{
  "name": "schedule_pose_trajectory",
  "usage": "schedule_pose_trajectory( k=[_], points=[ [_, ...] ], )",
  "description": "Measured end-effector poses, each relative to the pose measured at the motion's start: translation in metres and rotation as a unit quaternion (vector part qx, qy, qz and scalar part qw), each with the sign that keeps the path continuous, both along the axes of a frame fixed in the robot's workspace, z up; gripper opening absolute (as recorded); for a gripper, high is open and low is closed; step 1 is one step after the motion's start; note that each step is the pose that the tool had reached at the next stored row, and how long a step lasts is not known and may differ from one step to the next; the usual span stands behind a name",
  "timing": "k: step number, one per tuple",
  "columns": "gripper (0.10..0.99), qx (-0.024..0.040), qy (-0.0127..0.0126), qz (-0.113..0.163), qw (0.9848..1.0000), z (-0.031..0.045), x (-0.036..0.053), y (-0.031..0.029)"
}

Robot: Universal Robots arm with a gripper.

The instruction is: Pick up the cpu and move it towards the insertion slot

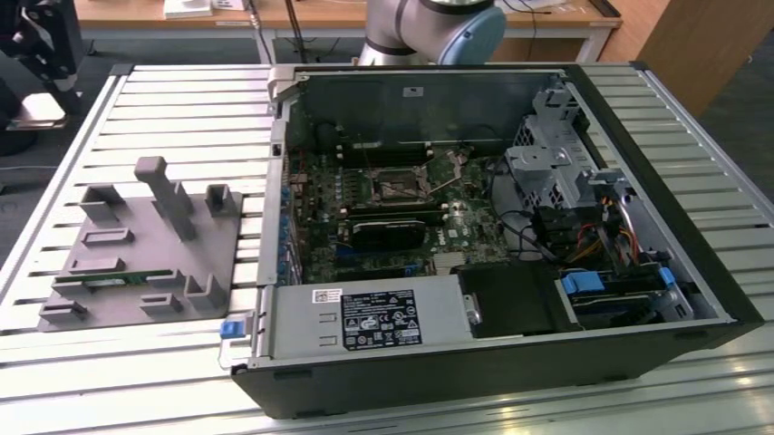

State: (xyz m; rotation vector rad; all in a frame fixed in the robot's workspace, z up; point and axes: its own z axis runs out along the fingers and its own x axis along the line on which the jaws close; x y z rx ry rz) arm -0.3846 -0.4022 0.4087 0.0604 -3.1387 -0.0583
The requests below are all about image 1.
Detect coloured wire bundle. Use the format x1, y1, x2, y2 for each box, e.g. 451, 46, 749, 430
574, 224, 644, 265

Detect black plastic fan shroud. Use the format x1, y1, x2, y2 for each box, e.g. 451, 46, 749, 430
455, 262, 574, 339

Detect silver square CPU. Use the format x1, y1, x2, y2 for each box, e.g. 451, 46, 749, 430
7, 92, 71, 131

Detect white box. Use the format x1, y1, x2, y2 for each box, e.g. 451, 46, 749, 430
163, 0, 215, 20

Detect small silver heat sink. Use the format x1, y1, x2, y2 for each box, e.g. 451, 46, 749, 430
433, 253, 469, 275

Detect CPU socket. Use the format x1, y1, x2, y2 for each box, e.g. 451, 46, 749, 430
369, 168, 434, 205

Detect blue case latch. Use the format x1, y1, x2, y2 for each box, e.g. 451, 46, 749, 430
221, 319, 253, 341

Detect blue disk carrier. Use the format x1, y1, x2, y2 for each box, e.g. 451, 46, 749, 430
560, 270, 606, 301

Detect metal socket cover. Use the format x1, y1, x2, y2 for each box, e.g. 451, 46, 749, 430
422, 147, 481, 189

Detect hanging black cables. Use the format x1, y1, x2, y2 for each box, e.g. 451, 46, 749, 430
287, 0, 342, 63

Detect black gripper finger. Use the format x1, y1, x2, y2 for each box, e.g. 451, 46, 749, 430
40, 62, 85, 117

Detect black open PC case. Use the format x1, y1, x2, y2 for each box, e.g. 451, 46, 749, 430
229, 61, 768, 421

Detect silver power supply unit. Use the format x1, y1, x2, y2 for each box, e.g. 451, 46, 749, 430
265, 276, 476, 364

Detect thin metal locking lever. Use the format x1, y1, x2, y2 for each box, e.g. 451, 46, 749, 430
427, 171, 468, 205

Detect green RAM stick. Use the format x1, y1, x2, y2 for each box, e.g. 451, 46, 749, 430
82, 270, 175, 287

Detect metal disk bay cage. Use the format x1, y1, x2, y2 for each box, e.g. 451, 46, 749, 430
505, 88, 608, 215

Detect grey plastic parts rack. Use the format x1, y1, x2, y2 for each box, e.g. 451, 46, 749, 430
35, 156, 245, 334

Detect black RAM slot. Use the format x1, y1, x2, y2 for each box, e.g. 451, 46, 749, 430
347, 140, 437, 168
343, 206, 447, 224

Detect green motherboard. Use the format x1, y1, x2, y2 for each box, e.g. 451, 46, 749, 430
281, 147, 517, 287

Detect black graphics card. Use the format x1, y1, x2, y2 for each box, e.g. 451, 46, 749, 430
349, 218, 429, 252

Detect black wire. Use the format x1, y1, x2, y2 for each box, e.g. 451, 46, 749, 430
494, 209, 562, 263

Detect wooden cabinet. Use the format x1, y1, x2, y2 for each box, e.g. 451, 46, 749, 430
628, 0, 774, 120

